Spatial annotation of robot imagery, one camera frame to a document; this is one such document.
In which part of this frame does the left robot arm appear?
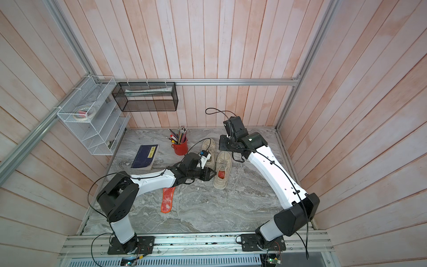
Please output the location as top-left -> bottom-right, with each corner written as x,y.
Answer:
96,150 -> 216,255

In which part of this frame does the red insole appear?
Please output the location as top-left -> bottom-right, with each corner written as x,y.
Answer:
161,188 -> 175,214
218,171 -> 226,179

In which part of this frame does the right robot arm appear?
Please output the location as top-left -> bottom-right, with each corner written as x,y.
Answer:
219,116 -> 320,251

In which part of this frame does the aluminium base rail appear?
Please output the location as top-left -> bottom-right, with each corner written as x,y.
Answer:
58,230 -> 335,259

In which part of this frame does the beige sneaker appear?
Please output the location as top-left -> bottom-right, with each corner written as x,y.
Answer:
213,151 -> 232,190
202,138 -> 216,170

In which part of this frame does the pens and pencils bunch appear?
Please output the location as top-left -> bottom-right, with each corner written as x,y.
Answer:
169,126 -> 187,145

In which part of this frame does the tape roll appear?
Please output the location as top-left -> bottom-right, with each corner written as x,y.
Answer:
72,106 -> 96,121

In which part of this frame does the white wire wall shelf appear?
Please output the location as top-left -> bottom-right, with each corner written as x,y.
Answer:
57,76 -> 130,156

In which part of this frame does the dark blue book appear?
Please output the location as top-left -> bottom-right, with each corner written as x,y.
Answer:
131,145 -> 159,170

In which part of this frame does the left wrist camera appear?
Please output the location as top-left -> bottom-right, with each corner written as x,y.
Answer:
199,150 -> 211,169

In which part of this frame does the red pen cup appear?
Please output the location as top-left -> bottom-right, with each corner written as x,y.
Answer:
171,139 -> 189,156

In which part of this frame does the black mesh wall basket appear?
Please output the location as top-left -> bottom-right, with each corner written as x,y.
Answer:
112,81 -> 179,112

